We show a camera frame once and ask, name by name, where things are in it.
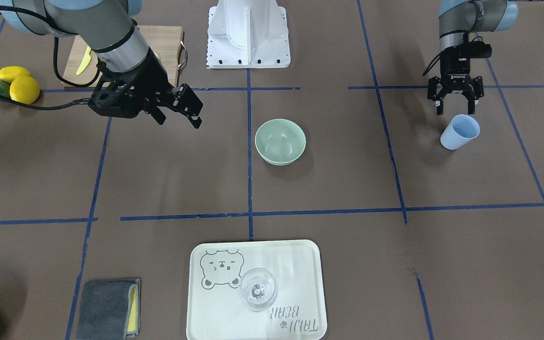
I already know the light blue plastic cup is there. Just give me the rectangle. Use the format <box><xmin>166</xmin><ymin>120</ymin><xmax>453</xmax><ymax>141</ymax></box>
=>
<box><xmin>440</xmin><ymin>114</ymin><xmax>481</xmax><ymax>150</ymax></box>

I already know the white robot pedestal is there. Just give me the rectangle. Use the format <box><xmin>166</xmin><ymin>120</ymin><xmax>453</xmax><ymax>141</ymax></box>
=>
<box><xmin>206</xmin><ymin>0</ymin><xmax>291</xmax><ymax>69</ymax></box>

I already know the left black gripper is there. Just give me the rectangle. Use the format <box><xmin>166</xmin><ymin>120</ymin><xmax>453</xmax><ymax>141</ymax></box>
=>
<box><xmin>427</xmin><ymin>42</ymin><xmax>485</xmax><ymax>116</ymax></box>

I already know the yellow plastic knife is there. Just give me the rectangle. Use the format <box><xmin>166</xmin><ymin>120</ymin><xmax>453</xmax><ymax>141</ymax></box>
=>
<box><xmin>75</xmin><ymin>46</ymin><xmax>92</xmax><ymax>76</ymax></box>

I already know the cream bear tray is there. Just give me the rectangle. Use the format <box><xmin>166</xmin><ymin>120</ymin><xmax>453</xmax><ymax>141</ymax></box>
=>
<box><xmin>186</xmin><ymin>239</ymin><xmax>328</xmax><ymax>340</ymax></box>

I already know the grey yellow folded cloth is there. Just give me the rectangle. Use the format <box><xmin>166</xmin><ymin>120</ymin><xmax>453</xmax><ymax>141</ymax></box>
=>
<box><xmin>75</xmin><ymin>278</ymin><xmax>142</xmax><ymax>340</ymax></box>

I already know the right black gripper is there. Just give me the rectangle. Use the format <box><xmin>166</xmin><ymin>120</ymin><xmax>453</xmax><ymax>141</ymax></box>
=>
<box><xmin>88</xmin><ymin>49</ymin><xmax>203</xmax><ymax>129</ymax></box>

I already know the yellow lemon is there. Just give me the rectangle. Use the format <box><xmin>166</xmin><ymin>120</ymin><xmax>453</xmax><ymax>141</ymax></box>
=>
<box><xmin>0</xmin><ymin>65</ymin><xmax>32</xmax><ymax>84</ymax></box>
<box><xmin>9</xmin><ymin>76</ymin><xmax>41</xmax><ymax>105</ymax></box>

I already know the mint green bowl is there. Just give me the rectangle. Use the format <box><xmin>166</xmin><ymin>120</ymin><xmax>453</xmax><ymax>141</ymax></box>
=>
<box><xmin>254</xmin><ymin>119</ymin><xmax>307</xmax><ymax>166</ymax></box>

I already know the clear wine glass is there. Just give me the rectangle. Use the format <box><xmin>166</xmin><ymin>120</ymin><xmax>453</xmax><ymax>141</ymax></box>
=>
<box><xmin>239</xmin><ymin>267</ymin><xmax>278</xmax><ymax>312</ymax></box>

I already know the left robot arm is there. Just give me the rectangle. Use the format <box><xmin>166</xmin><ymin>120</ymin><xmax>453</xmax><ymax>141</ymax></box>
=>
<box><xmin>422</xmin><ymin>0</ymin><xmax>519</xmax><ymax>116</ymax></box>

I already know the wooden cutting board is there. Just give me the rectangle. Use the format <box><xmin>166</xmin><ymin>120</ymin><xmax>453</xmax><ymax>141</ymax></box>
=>
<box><xmin>61</xmin><ymin>25</ymin><xmax>186</xmax><ymax>86</ymax></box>

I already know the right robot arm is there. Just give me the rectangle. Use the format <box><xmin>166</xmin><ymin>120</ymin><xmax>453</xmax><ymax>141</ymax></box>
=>
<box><xmin>0</xmin><ymin>0</ymin><xmax>203</xmax><ymax>129</ymax></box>

